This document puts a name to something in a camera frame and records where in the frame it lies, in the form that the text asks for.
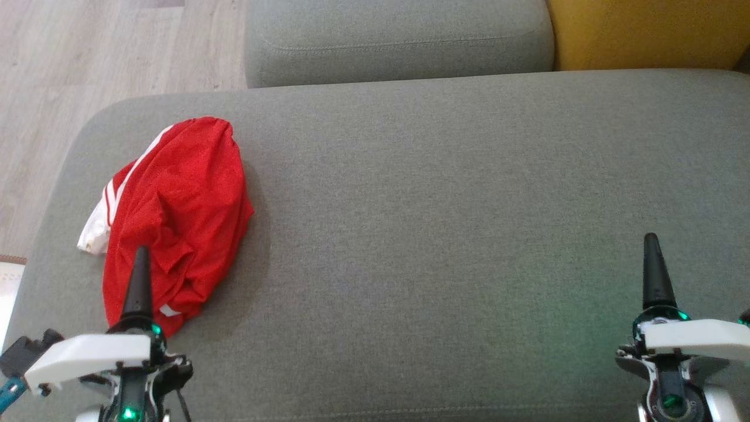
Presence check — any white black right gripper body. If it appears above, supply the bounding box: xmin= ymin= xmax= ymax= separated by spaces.
xmin=615 ymin=306 xmax=750 ymax=422

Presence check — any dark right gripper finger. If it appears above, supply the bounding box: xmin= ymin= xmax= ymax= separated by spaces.
xmin=643 ymin=233 xmax=660 ymax=309
xmin=652 ymin=233 xmax=677 ymax=309

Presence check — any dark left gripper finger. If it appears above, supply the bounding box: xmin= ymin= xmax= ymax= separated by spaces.
xmin=120 ymin=246 xmax=141 ymax=326
xmin=138 ymin=246 xmax=155 ymax=326

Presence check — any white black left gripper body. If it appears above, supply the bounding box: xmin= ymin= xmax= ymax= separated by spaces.
xmin=23 ymin=321 xmax=193 ymax=422

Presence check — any red white basketball jersey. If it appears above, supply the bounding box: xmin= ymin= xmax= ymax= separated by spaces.
xmin=77 ymin=116 xmax=255 ymax=276

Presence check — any white laundry basket brown rim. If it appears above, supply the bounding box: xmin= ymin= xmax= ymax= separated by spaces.
xmin=0 ymin=254 xmax=28 ymax=352

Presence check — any grey fabric sofa chaise seat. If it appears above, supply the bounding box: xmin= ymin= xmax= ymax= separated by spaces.
xmin=0 ymin=69 xmax=750 ymax=422

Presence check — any yellow sofa backrest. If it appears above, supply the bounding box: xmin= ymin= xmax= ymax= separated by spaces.
xmin=545 ymin=0 xmax=750 ymax=72

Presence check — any grey sofa seat cushion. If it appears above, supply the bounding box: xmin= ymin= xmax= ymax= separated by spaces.
xmin=245 ymin=0 xmax=555 ymax=89

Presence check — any black cable with teal plug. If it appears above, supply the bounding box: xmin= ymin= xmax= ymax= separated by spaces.
xmin=0 ymin=375 xmax=27 ymax=414

